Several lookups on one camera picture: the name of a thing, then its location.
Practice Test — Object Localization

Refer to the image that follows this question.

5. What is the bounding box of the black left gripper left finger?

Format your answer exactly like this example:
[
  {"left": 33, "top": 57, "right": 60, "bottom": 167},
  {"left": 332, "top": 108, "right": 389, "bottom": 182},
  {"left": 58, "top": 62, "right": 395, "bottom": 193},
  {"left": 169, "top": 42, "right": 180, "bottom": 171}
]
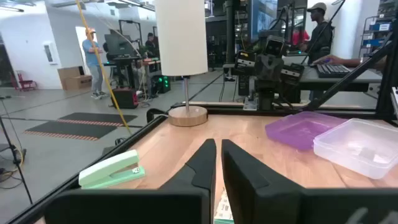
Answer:
[{"left": 45, "top": 138, "right": 217, "bottom": 224}]

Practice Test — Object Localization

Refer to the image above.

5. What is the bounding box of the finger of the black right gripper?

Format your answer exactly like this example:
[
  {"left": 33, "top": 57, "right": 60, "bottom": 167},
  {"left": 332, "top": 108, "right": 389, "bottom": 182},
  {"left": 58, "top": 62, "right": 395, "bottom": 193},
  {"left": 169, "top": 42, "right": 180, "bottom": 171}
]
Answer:
[
  {"left": 269, "top": 55, "right": 284, "bottom": 79},
  {"left": 255, "top": 55, "right": 270, "bottom": 78}
]

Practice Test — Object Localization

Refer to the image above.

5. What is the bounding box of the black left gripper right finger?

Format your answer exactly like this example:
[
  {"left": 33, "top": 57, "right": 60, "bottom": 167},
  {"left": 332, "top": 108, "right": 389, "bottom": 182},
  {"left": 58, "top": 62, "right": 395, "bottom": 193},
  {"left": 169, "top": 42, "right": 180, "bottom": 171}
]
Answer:
[{"left": 221, "top": 139, "right": 398, "bottom": 224}]

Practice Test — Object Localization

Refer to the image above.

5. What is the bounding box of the small patterned card pack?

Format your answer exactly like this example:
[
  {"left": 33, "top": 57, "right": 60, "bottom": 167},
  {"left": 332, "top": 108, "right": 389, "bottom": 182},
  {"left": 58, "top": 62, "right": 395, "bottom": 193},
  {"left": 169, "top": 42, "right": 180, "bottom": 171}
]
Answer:
[{"left": 213, "top": 188, "right": 234, "bottom": 224}]

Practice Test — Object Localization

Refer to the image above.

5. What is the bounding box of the purple plastic box lid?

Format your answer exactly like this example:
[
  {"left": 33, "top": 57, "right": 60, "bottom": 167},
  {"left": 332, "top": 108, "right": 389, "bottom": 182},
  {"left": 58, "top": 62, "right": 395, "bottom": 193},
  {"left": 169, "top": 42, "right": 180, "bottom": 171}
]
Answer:
[{"left": 264, "top": 111, "right": 348, "bottom": 152}]

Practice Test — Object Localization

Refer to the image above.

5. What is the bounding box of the clear plastic storage box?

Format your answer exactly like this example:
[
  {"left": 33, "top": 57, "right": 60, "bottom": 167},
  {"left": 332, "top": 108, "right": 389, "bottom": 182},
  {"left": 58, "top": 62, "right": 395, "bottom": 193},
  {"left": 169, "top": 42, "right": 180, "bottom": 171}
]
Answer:
[{"left": 313, "top": 118, "right": 398, "bottom": 180}]

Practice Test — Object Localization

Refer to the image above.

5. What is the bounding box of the black pillar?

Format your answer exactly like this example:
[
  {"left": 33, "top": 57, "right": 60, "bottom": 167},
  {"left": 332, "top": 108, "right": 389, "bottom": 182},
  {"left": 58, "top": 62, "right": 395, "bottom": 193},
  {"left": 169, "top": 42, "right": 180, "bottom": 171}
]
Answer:
[{"left": 225, "top": 0, "right": 236, "bottom": 65}]

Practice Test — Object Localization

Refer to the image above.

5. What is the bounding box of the grey desk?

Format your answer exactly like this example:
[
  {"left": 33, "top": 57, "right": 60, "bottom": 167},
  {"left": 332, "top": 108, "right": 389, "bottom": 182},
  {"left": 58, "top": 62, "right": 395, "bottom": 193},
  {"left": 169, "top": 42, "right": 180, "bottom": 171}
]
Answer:
[{"left": 222, "top": 63, "right": 383, "bottom": 93}]

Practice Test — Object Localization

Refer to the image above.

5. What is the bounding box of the black computer keyboard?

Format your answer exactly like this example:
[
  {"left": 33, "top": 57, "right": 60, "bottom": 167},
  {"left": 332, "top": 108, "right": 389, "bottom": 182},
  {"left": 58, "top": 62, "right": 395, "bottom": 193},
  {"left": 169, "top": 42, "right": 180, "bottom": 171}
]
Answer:
[{"left": 315, "top": 63, "right": 352, "bottom": 78}]

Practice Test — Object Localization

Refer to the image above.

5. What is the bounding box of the white shade wooden base lamp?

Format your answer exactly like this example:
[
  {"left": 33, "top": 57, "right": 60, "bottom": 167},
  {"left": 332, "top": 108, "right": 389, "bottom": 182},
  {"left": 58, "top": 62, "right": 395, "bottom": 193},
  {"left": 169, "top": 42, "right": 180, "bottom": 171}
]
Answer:
[{"left": 154, "top": 0, "right": 209, "bottom": 128}]

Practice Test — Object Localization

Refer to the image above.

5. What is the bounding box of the computer tower with green lights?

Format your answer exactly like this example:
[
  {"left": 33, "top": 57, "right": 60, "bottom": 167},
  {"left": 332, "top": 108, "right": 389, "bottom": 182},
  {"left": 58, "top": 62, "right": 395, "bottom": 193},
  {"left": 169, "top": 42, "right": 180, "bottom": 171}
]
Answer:
[{"left": 152, "top": 75, "right": 172, "bottom": 95}]

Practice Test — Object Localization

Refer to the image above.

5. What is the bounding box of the mint green stapler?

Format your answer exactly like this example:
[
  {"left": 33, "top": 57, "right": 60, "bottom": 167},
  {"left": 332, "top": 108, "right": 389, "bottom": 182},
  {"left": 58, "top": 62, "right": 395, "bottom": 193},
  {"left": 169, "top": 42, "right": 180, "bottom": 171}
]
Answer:
[{"left": 78, "top": 149, "right": 146, "bottom": 190}]

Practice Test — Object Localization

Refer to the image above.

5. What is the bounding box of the metal storage shelf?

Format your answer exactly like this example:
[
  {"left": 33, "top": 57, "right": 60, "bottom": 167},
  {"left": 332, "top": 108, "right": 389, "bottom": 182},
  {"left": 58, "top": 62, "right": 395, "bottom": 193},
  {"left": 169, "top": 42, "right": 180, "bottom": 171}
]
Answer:
[{"left": 359, "top": 14, "right": 396, "bottom": 58}]

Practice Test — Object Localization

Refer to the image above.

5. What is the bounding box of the black and red speaker box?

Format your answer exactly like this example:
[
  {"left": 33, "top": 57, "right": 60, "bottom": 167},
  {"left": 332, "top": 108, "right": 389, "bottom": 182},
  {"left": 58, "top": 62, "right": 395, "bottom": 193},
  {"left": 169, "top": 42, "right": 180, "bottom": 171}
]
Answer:
[{"left": 111, "top": 86, "right": 139, "bottom": 110}]

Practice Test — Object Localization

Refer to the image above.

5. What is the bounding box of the black hazard-striped floor mat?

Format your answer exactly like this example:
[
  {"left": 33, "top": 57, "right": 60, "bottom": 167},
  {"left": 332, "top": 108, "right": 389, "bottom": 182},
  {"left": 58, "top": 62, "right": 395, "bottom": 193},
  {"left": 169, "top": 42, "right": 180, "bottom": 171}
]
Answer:
[
  {"left": 57, "top": 111, "right": 138, "bottom": 128},
  {"left": 24, "top": 121, "right": 118, "bottom": 141}
]

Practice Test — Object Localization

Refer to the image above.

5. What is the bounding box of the black standing desk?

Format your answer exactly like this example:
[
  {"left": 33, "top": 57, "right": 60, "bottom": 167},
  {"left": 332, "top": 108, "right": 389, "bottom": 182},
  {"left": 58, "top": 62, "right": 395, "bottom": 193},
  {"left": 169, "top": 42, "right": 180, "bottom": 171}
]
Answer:
[{"left": 102, "top": 55, "right": 142, "bottom": 90}]

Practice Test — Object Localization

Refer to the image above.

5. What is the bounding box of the black computer monitor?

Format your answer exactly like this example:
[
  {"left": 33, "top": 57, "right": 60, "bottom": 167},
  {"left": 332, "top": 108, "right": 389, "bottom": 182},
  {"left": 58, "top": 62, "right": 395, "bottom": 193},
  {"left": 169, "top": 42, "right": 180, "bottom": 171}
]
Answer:
[{"left": 104, "top": 33, "right": 135, "bottom": 58}]

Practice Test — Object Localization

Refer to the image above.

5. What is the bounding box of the brown cardboard box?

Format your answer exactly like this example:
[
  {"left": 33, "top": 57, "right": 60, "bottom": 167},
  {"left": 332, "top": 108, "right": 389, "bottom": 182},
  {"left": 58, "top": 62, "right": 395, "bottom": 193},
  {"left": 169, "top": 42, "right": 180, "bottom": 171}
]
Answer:
[{"left": 57, "top": 66, "right": 93, "bottom": 91}]

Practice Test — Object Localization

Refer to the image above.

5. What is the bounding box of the black tripod stand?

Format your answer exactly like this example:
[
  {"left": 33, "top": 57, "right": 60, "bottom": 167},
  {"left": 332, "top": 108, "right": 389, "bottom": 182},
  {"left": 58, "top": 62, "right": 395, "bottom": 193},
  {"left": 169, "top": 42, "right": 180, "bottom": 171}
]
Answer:
[{"left": 0, "top": 96, "right": 34, "bottom": 206}]

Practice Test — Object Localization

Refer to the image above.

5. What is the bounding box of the red chair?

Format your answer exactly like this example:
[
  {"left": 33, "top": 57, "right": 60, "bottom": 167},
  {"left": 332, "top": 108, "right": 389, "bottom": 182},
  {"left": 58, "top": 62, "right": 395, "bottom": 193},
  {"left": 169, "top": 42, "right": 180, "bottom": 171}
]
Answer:
[{"left": 14, "top": 70, "right": 38, "bottom": 92}]

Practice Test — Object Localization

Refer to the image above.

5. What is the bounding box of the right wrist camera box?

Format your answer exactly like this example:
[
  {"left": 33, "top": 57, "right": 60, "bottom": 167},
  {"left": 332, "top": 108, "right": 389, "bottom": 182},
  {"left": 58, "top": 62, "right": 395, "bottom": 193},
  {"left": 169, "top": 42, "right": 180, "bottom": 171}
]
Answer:
[{"left": 263, "top": 34, "right": 287, "bottom": 58}]

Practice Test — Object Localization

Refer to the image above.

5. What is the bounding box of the black aluminium table frame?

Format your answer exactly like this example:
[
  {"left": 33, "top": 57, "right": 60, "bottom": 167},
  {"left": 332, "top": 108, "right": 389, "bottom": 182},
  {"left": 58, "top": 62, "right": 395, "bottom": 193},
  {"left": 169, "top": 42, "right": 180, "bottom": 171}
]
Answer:
[{"left": 6, "top": 18, "right": 398, "bottom": 224}]

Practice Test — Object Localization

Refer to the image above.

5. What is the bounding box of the yellow strap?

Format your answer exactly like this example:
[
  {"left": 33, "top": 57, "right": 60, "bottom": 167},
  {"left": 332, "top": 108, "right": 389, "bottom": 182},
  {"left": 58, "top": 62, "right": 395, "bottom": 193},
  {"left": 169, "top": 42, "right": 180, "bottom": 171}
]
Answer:
[{"left": 75, "top": 0, "right": 133, "bottom": 134}]

